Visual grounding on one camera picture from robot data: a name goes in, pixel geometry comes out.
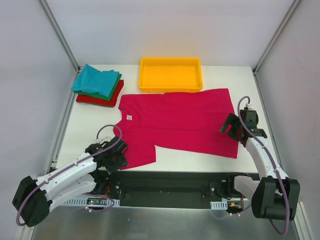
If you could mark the folded teal t shirt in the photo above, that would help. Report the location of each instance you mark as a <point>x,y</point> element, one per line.
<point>93,80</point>

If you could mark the aluminium front rail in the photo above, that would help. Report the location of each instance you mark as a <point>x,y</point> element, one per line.
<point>267,191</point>

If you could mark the aluminium rail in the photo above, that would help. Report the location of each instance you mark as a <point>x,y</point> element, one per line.
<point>267,191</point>
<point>268,116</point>
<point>62,127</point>

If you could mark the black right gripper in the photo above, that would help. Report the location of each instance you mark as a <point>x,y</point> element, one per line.
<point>231,126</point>

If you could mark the folded red t shirt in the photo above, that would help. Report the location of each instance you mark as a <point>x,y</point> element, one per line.
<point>99,101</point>

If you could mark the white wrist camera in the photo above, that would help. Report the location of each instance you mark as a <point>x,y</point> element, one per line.
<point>248,107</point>
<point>103,140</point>

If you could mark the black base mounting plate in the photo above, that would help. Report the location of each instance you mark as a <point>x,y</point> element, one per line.
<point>183,190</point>

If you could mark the aluminium corner post left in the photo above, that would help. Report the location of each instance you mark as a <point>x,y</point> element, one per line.
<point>59,34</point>

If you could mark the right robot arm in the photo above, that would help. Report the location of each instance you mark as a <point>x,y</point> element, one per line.
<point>266,166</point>

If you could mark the pink t shirt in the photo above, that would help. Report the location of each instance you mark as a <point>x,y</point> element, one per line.
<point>178,120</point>

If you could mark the folded green t shirt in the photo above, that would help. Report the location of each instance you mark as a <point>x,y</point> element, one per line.
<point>110,90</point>

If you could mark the yellow plastic tray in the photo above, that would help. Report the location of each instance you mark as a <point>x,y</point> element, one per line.
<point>170,74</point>

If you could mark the aluminium corner post right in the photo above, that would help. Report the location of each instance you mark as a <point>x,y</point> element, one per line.
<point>276,35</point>

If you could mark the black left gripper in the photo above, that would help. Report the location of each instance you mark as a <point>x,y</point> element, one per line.
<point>117,155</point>

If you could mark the white slotted cable duct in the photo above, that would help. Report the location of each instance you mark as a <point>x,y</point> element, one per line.
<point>89,201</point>
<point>219,205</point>

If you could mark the aluminium left side rail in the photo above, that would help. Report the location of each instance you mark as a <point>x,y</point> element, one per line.
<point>62,127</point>

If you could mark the aluminium right side rail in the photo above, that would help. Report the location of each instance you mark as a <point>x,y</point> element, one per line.
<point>268,116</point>

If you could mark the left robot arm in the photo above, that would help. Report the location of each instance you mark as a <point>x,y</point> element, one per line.
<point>87,174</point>

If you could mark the white slotted cable duct left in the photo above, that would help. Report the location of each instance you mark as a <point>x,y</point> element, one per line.
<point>89,201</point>

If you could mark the aluminium corner post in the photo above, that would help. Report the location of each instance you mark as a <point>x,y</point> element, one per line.
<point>59,34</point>
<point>276,35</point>

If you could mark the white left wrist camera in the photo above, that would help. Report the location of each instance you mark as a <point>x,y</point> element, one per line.
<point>103,140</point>

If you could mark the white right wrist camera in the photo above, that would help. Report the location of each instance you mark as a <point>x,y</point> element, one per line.
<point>248,107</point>

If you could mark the white slotted cable duct right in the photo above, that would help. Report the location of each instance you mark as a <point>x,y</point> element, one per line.
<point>219,205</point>

